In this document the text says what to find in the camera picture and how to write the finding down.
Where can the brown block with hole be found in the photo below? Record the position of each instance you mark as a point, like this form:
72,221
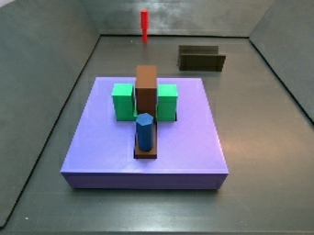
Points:
145,100

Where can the black angle bracket holder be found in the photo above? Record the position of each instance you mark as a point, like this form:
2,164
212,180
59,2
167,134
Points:
199,58

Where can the red peg object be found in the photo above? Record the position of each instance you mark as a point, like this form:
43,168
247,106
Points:
144,25

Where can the green right block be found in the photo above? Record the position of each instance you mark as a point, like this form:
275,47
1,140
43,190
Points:
165,102

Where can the green block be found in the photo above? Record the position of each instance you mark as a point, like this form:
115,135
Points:
165,102
123,102

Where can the purple board base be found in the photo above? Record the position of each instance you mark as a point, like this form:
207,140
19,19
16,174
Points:
190,161

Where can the blue hexagonal peg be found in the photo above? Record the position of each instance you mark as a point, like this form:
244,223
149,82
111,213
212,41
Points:
144,131

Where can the green left block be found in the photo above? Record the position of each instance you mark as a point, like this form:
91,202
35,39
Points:
123,102

